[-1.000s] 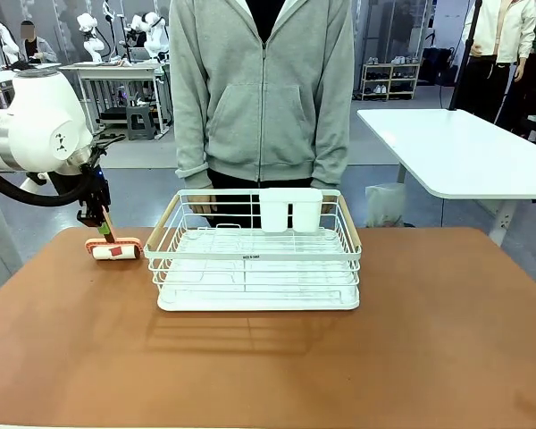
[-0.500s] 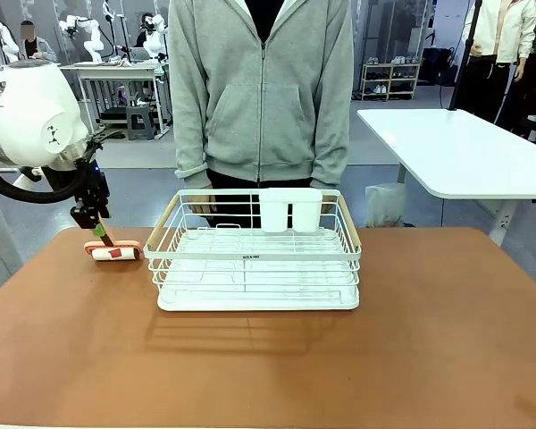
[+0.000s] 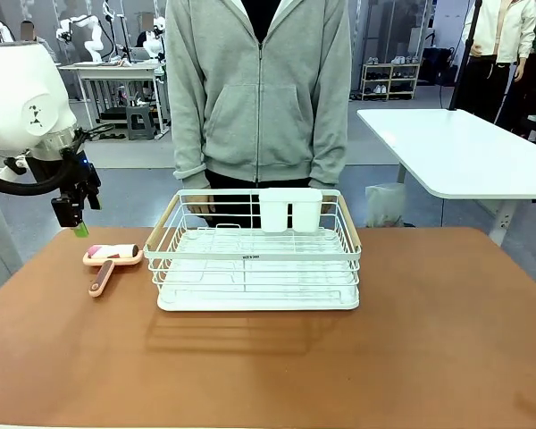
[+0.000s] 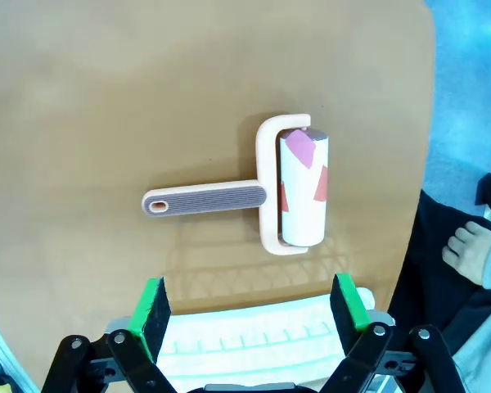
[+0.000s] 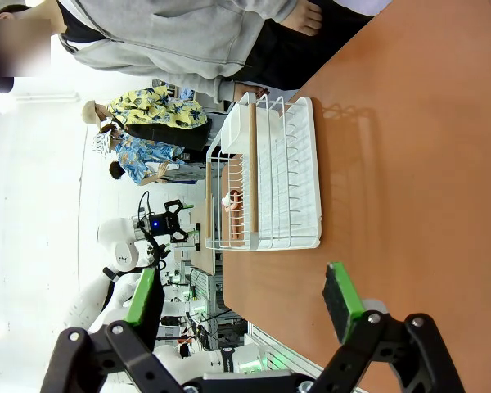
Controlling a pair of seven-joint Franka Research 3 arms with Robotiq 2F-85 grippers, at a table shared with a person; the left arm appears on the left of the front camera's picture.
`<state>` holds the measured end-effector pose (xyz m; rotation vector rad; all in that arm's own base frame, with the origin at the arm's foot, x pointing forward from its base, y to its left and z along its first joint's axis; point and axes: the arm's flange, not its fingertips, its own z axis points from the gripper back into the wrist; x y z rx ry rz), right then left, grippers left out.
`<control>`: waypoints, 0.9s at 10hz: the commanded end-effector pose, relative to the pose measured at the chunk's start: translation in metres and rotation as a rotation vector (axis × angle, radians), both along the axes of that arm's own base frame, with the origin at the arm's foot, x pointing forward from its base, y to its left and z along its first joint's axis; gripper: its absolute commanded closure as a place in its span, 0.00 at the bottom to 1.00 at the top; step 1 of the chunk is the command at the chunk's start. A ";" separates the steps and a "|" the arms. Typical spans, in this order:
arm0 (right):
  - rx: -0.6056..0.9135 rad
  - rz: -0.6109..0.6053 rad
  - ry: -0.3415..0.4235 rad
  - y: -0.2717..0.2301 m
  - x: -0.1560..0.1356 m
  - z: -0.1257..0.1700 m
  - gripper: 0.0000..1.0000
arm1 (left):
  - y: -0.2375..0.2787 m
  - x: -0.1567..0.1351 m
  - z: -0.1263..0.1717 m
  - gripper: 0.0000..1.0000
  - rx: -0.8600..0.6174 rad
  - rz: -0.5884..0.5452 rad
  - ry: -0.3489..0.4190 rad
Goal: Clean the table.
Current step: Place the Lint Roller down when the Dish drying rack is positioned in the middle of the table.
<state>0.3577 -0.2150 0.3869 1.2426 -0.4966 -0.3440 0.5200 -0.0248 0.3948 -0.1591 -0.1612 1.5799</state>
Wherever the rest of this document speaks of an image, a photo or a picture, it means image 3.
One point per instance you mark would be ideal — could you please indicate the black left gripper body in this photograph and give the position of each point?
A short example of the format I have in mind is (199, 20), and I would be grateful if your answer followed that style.
(78, 174)

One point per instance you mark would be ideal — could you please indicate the pink lint roller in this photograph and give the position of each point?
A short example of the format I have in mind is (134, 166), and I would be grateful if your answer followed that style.
(111, 254)

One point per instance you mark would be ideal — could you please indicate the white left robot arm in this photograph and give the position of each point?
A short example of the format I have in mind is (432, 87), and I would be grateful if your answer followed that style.
(22, 98)

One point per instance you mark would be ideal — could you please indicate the person's left forearm grey sleeve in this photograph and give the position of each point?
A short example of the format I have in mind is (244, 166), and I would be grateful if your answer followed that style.
(330, 134)

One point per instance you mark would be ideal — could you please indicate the person's right forearm grey sleeve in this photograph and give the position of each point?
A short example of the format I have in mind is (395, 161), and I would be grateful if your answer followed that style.
(185, 134)

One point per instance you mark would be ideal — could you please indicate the person's right hand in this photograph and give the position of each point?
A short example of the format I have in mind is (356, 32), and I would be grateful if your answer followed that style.
(201, 205)

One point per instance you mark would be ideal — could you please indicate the person's left hand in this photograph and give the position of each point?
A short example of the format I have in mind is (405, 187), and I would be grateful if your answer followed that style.
(328, 204)

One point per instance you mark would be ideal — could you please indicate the grey plastic stool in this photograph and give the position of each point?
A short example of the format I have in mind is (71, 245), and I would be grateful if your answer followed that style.
(140, 123)

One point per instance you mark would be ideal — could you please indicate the grey background desk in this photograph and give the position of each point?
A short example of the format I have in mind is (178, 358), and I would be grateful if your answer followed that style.
(111, 67)

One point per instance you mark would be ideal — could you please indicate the seated person blurred face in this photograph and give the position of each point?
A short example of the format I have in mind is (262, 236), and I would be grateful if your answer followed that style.
(27, 30)

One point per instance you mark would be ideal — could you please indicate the person in grey hoodie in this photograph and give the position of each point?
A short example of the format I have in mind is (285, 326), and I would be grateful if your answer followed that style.
(259, 111)

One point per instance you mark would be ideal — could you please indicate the white twin cutlery holder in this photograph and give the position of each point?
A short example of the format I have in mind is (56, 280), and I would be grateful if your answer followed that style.
(306, 214)

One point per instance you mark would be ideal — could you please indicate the clear plastic bag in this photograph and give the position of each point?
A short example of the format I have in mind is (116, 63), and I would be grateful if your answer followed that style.
(384, 205)

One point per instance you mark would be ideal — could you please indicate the shoe rack with shoes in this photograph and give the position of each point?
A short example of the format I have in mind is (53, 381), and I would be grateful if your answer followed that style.
(391, 78)

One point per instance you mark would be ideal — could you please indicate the large white table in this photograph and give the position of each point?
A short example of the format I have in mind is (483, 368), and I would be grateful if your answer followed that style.
(451, 147)

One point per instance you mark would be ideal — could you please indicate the black tripod pole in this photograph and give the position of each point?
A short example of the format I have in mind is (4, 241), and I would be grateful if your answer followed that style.
(466, 53)

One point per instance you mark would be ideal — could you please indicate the person in white jacket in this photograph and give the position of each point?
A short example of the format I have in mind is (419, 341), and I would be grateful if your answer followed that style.
(511, 31)

